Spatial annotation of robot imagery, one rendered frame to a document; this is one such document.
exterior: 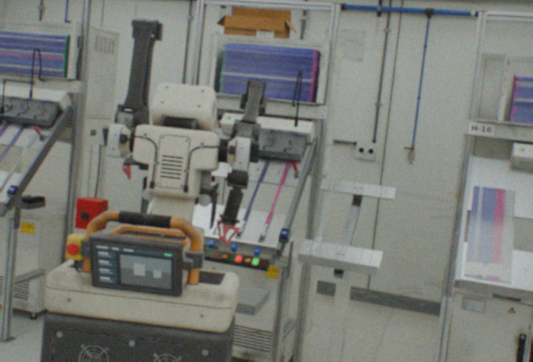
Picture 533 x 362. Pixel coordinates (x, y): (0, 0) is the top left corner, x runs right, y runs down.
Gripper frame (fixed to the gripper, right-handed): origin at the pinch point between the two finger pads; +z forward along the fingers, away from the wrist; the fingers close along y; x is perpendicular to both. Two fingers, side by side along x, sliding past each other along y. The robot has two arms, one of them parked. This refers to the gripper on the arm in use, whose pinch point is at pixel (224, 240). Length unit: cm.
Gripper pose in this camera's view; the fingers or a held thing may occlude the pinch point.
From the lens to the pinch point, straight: 251.0
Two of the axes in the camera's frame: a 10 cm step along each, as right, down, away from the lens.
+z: -2.6, 9.6, -0.3
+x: 9.3, 2.6, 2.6
